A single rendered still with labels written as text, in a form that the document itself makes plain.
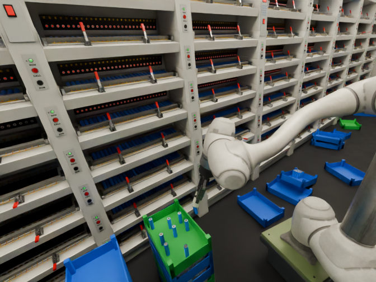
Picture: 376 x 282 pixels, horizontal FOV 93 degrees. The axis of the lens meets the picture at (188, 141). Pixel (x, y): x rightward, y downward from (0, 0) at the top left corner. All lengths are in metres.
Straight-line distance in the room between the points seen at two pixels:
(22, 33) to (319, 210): 1.35
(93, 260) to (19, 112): 0.68
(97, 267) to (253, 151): 0.80
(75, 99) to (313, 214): 1.15
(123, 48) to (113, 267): 0.95
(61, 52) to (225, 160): 0.74
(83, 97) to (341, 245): 1.15
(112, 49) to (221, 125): 0.59
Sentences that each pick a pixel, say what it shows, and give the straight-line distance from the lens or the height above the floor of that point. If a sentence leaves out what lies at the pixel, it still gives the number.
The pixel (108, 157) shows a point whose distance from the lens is 1.05.
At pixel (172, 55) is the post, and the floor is 1.21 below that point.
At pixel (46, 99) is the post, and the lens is 0.90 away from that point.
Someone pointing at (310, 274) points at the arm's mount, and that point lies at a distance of 1.14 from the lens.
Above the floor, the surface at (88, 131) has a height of 0.90.
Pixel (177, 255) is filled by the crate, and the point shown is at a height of 0.40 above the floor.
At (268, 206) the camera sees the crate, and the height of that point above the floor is 0.00.
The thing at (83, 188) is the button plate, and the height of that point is 0.66.
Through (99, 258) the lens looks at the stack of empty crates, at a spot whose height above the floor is 0.40.
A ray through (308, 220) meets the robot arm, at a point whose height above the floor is 0.44.
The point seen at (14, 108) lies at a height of 1.07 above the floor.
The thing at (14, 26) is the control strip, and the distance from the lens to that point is 0.91.
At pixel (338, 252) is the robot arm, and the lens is 0.93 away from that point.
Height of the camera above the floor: 1.14
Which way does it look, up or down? 23 degrees down
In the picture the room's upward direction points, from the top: 7 degrees counter-clockwise
